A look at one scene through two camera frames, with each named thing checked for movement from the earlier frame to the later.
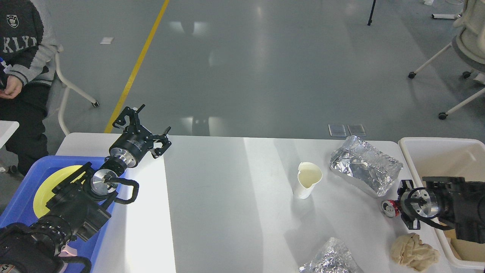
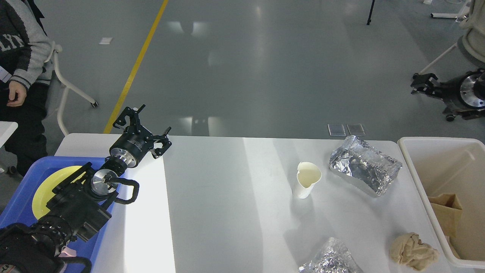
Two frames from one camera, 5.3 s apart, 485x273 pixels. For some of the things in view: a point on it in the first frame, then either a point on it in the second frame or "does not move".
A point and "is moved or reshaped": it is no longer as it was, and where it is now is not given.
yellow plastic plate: (44, 194) does not move
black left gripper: (131, 145) does not move
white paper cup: (309, 174) does not move
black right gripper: (419, 203) -> (465, 93)
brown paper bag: (466, 250) is moved or reshaped
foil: (360, 162) does not move
